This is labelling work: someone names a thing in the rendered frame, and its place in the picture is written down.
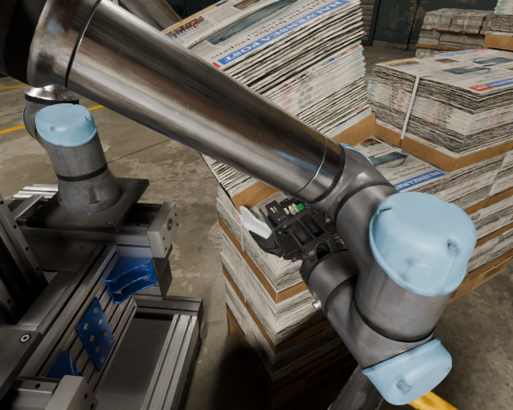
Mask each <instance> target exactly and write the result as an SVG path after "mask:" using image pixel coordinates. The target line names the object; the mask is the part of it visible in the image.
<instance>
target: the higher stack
mask: <svg viewBox="0 0 513 410"><path fill-rule="evenodd" d="M498 1H499V2H498V4H497V6H496V7H495V8H494V9H496V10H495V11H494V14H493V16H494V17H493V19H492V23H491V25H490V29H489V32H488V34H494V35H501V36H507V37H513V0H498ZM482 50H497V51H502V52H507V53H512V54H513V50H505V49H499V48H494V47H487V48H484V49H482ZM512 213H513V212H512ZM511 223H513V217H511V219H510V220H509V223H508V225H509V224H511ZM495 244H496V246H495V247H494V249H493V252H492V254H490V255H489V258H488V259H487V260H486V262H485V263H486V264H487V263H489V262H491V261H492V260H495V259H496V258H497V257H499V256H500V255H503V254H505V253H507V252H508V251H510V250H512V249H513V228H512V229H509V230H507V231H506V232H505V233H503V234H501V235H500V236H499V238H498V241H497V242H496V243H495ZM512 257H513V253H511V254H509V255H508V256H506V257H504V258H503V259H501V260H499V261H498V262H496V263H495V264H492V265H490V266H489V267H487V268H486V269H484V270H482V271H480V272H479V273H480V274H479V276H478V278H477V279H476V281H475V283H474V285H473V287H472V288H471V290H474V289H475V288H476V287H478V286H480V285H482V284H483V283H485V282H486V281H488V280H489V279H491V278H493V277H495V276H497V275H498V274H499V273H501V272H503V271H504V270H505V269H506V266H507V265H508V263H509V262H510V260H511V258H512Z"/></svg>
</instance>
